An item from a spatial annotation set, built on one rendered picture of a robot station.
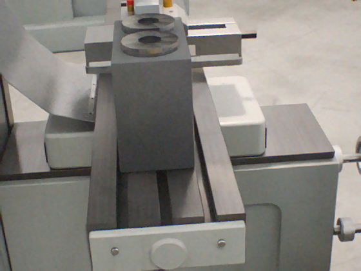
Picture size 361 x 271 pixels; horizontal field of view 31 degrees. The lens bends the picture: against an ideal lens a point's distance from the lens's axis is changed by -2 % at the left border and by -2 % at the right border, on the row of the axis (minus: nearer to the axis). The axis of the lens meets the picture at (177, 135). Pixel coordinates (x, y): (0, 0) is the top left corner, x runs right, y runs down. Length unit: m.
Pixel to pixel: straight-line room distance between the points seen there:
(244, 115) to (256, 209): 0.23
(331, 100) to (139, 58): 2.71
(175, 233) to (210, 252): 0.06
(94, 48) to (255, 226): 0.57
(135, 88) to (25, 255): 0.73
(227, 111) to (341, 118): 1.98
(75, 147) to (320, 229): 0.62
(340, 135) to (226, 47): 1.86
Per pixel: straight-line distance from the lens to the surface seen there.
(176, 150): 1.05
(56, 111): 1.44
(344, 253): 2.47
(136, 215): 0.96
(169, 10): 1.51
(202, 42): 1.47
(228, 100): 1.57
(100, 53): 1.47
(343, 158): 1.72
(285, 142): 1.58
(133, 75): 0.99
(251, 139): 1.49
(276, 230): 1.63
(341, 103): 3.62
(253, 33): 1.53
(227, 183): 1.03
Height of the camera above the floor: 1.47
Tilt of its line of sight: 27 degrees down
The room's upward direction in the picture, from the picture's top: 3 degrees counter-clockwise
